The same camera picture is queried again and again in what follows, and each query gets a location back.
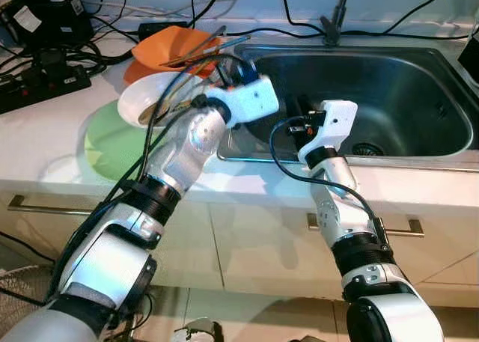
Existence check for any gold spoon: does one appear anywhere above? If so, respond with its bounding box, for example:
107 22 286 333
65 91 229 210
138 76 197 126

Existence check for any white bowl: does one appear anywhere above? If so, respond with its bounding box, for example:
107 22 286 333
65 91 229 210
118 73 208 129

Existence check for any cream kitchen base cabinet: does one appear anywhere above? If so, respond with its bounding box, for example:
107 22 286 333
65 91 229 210
0 179 479 310

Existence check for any silver metal utensil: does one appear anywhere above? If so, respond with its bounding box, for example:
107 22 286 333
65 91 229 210
166 25 227 64

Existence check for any orange bowl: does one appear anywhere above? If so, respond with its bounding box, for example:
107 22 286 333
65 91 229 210
132 25 225 70

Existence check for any black adapter brick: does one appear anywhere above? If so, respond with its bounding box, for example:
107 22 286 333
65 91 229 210
138 20 189 40

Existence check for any orange plate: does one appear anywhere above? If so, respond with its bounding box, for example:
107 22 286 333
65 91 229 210
123 58 162 85

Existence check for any dark metal faucet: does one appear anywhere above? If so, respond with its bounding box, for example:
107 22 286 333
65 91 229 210
320 0 353 46

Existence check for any stainless steel sink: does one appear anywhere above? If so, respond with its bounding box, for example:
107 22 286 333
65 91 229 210
217 44 479 163

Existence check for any light green plate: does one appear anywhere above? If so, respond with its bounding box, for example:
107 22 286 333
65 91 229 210
84 101 162 182

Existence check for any black appliance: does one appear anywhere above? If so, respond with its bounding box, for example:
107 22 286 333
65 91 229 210
457 37 479 82

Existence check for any black charger box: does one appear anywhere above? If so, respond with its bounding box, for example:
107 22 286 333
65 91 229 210
4 0 95 48

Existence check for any black power strip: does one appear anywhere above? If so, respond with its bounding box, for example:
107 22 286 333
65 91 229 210
0 61 92 115

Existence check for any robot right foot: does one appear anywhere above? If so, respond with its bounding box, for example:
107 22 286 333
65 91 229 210
288 334 332 342

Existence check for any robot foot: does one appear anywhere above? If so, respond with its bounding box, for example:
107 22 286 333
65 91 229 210
288 334 332 342
171 319 225 342

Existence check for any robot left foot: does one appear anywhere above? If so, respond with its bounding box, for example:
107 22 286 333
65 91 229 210
171 319 225 342

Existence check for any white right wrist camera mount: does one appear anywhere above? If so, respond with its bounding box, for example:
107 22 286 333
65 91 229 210
298 100 358 168

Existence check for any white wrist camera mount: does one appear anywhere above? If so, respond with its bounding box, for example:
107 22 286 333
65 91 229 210
298 100 358 168
206 76 280 128

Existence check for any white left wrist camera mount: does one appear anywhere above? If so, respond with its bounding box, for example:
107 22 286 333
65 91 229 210
206 76 280 128

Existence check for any blue handled utensil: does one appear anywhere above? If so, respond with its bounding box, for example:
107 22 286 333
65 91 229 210
191 34 252 58

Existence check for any dark left wrist cable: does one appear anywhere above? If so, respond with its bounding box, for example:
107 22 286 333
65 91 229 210
112 52 251 208

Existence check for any black wall power cable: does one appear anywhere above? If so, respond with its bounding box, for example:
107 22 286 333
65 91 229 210
280 0 327 37
341 0 444 38

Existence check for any wire floor fan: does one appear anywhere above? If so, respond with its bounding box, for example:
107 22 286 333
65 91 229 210
0 266 55 337

